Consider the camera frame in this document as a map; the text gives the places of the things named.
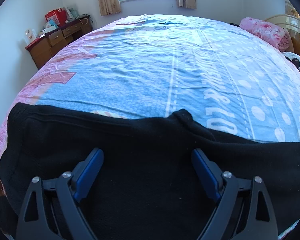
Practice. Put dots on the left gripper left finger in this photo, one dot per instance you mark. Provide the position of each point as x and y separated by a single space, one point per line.
71 187

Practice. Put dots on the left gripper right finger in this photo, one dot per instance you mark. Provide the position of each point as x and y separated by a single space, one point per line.
243 208

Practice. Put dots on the black pants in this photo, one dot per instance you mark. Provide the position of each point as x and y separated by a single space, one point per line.
147 187

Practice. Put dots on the red gift bag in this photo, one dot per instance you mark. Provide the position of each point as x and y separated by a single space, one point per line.
58 16

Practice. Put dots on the wooden desk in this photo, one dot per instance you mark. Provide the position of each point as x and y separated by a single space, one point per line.
45 47

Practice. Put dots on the tissue box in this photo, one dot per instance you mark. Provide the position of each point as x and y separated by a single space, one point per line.
50 26

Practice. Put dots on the yellow side curtain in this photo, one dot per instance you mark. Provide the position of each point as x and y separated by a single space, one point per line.
290 10

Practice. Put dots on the pink floral folded blanket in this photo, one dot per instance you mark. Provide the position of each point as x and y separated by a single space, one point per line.
276 36

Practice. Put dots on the blue pink bed sheet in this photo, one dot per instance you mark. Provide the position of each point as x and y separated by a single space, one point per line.
152 65

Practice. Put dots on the cream wooden headboard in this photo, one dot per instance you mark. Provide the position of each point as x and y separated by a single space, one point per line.
292 24

